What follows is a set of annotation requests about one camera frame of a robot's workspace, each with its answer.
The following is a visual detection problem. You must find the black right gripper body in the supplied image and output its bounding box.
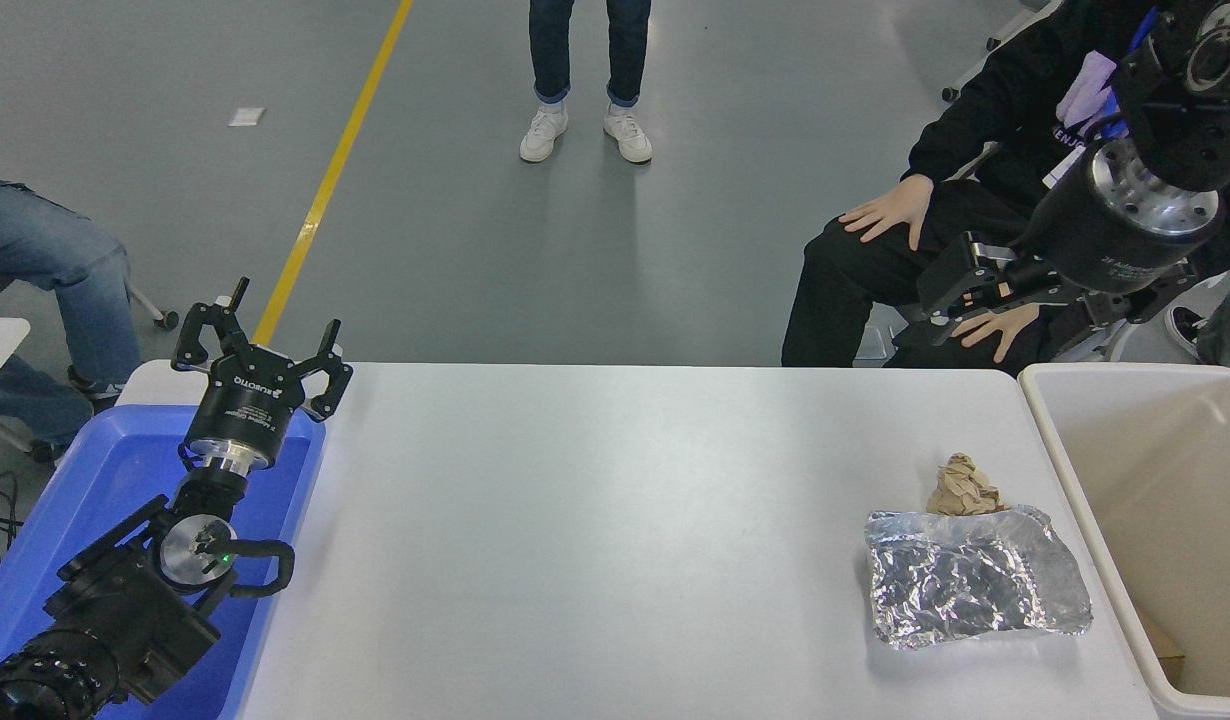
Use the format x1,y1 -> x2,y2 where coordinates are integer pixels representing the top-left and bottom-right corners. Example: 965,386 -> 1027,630
1023,148 -> 1223,297

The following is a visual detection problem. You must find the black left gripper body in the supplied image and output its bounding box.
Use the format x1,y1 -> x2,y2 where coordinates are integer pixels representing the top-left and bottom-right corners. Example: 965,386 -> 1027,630
182,348 -> 307,457

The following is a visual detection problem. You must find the foil plate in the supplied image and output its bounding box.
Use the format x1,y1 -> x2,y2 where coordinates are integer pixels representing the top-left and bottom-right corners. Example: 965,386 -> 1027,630
865,505 -> 1094,651

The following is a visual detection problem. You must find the person's left hand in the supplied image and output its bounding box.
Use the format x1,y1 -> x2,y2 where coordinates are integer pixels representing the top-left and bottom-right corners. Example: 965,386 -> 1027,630
950,303 -> 1042,363

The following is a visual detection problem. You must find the person's right hand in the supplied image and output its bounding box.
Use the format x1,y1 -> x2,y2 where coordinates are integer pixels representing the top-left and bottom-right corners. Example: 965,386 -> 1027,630
839,174 -> 936,252

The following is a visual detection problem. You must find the chair leg with caster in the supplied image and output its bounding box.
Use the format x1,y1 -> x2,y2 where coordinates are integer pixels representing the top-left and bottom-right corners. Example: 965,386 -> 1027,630
125,283 -> 180,332

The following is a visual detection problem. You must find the blue plastic tray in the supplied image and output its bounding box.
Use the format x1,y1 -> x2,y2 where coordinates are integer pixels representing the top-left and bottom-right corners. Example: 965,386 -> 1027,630
0,404 -> 327,720

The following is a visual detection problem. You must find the seated person in jeans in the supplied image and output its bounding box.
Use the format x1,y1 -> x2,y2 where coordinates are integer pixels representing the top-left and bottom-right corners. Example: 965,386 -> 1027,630
0,172 -> 143,463

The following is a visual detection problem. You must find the seated person in black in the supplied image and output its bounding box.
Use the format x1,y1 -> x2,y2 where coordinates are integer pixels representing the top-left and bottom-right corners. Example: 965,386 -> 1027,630
782,0 -> 1230,369

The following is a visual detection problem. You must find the large pale bin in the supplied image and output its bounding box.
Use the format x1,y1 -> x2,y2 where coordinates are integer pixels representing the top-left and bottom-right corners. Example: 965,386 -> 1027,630
1018,362 -> 1230,720

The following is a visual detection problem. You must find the crumpled tan paper ball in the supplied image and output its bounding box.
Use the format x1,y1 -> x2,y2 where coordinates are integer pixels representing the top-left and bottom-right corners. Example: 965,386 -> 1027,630
925,452 -> 1008,517

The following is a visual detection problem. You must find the white chair base with casters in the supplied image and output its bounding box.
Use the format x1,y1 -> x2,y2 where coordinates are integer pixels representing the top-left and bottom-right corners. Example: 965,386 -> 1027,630
939,0 -> 1066,103

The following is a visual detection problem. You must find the brown cardboard scrap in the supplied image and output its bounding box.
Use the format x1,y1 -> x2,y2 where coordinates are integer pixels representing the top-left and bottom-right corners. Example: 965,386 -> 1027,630
1135,605 -> 1187,661

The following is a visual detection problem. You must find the standing person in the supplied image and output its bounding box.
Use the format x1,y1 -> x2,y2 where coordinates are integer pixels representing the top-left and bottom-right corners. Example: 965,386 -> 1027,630
519,0 -> 654,165

